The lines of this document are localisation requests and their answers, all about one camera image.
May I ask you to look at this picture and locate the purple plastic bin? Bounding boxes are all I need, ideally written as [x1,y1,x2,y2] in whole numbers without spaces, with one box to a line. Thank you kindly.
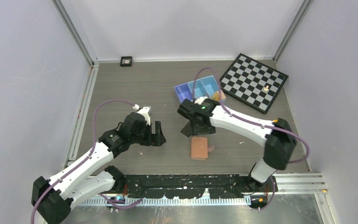
[174,83,192,103]

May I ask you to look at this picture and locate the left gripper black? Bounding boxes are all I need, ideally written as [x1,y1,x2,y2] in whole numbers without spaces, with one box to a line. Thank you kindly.
[130,121,165,147]

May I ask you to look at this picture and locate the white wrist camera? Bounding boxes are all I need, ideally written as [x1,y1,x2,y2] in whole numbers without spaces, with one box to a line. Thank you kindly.
[194,96,209,105]
[132,104,152,126]

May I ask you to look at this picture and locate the middle light blue bin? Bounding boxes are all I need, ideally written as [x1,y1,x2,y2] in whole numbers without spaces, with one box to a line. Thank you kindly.
[187,79,209,98]

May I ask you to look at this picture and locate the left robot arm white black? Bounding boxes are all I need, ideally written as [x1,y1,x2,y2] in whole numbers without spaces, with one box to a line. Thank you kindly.
[31,107,166,224]

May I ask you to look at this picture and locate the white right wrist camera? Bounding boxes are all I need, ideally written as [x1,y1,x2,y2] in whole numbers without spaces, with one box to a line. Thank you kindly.
[194,96,209,105]

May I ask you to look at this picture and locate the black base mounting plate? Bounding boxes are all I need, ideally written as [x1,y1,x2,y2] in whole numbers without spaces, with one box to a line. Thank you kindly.
[106,174,275,199]

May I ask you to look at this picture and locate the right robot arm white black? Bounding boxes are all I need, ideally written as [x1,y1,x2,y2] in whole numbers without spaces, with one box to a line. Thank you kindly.
[177,97,297,192]

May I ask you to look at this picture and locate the brown leather card holder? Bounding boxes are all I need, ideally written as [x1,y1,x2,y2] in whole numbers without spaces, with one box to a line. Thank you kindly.
[190,137,215,160]

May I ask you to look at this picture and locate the light blue bin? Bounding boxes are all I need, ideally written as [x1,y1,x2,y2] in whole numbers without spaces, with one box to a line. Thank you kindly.
[201,76,221,99]
[187,79,209,98]

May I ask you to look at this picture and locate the right light blue bin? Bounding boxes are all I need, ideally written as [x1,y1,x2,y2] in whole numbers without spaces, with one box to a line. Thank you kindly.
[201,76,221,99]

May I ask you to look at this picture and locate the tan card right bin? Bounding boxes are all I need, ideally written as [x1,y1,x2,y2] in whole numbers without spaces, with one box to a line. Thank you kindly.
[211,90,226,103]

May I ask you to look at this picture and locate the black white chessboard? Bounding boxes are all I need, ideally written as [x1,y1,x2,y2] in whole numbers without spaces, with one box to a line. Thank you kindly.
[219,53,289,114]

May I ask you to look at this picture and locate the small black square device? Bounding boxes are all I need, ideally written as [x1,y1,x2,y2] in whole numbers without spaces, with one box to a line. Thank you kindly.
[120,56,133,67]

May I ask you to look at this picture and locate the aluminium rail frame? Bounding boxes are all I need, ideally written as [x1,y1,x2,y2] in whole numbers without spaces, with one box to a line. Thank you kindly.
[55,171,328,210]

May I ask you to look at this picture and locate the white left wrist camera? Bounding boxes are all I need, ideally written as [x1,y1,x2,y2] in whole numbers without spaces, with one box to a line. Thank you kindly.
[132,104,152,126]

